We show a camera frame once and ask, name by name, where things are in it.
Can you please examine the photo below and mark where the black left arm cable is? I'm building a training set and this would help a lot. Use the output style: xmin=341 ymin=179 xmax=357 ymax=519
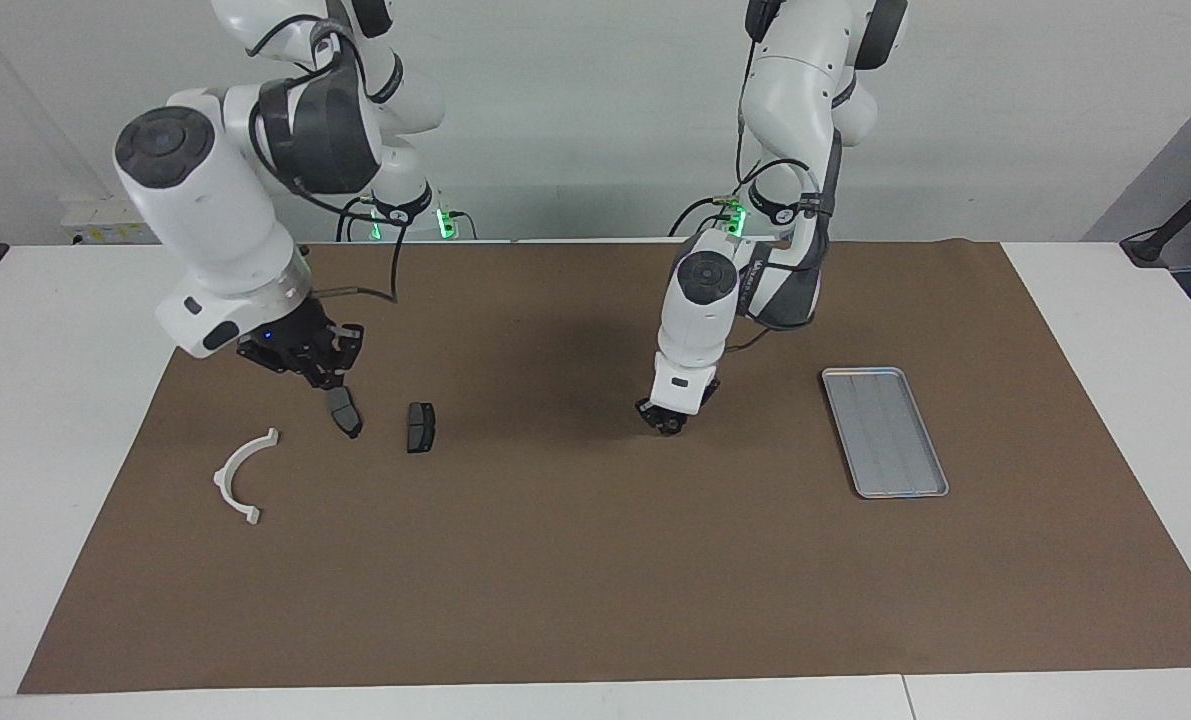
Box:
xmin=725 ymin=0 xmax=842 ymax=356

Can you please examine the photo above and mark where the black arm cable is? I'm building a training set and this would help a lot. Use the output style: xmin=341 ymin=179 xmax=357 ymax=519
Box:
xmin=245 ymin=10 xmax=402 ymax=303
xmin=725 ymin=0 xmax=842 ymax=356

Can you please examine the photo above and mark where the black stand pole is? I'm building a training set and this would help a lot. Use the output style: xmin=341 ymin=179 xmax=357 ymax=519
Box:
xmin=1120 ymin=160 xmax=1191 ymax=268

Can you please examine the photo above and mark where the black right base cable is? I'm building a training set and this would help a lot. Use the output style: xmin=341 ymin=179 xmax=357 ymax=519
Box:
xmin=335 ymin=195 xmax=376 ymax=243

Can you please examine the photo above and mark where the white curved plastic bracket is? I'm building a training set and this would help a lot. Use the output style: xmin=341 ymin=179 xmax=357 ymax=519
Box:
xmin=213 ymin=428 xmax=281 ymax=526

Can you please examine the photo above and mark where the silver metal tray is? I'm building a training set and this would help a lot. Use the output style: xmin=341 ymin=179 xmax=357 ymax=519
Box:
xmin=821 ymin=367 xmax=950 ymax=500

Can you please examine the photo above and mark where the black base cable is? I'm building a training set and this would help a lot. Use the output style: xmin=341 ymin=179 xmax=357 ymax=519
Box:
xmin=335 ymin=195 xmax=376 ymax=243
xmin=668 ymin=190 xmax=746 ymax=238

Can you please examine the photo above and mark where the white power strip box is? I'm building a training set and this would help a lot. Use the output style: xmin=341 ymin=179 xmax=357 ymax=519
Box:
xmin=60 ymin=194 xmax=168 ymax=246

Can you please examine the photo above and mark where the brown table mat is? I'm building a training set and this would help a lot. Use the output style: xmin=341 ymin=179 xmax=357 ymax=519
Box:
xmin=17 ymin=240 xmax=1191 ymax=694

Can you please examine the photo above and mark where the black left base cable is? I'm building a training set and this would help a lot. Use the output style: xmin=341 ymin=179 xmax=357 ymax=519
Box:
xmin=668 ymin=190 xmax=746 ymax=238

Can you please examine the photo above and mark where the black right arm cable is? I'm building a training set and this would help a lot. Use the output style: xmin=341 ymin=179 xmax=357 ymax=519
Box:
xmin=245 ymin=10 xmax=402 ymax=303

